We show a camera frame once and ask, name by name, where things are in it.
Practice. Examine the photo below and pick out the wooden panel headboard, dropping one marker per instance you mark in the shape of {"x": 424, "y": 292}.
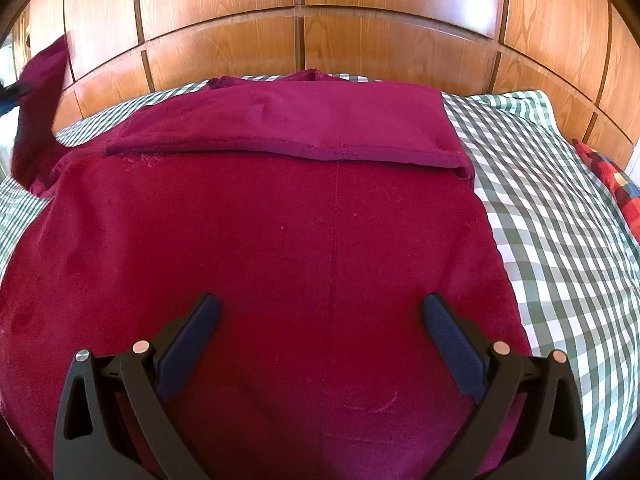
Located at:
{"x": 400, "y": 0}

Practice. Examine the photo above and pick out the multicoloured checked pillow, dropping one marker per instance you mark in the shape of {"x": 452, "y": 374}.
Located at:
{"x": 612, "y": 180}

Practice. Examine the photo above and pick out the green checked bed sheet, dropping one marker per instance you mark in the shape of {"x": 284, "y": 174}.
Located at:
{"x": 550, "y": 235}

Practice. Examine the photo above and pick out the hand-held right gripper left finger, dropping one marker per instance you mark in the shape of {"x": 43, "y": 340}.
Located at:
{"x": 187, "y": 350}

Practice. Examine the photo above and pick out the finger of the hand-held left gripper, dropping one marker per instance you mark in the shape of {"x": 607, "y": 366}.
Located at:
{"x": 12, "y": 94}

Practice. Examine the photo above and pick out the maroon sweater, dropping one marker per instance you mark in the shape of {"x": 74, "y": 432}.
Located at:
{"x": 275, "y": 235}

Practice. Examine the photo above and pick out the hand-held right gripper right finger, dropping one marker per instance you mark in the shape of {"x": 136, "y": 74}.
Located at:
{"x": 457, "y": 350}

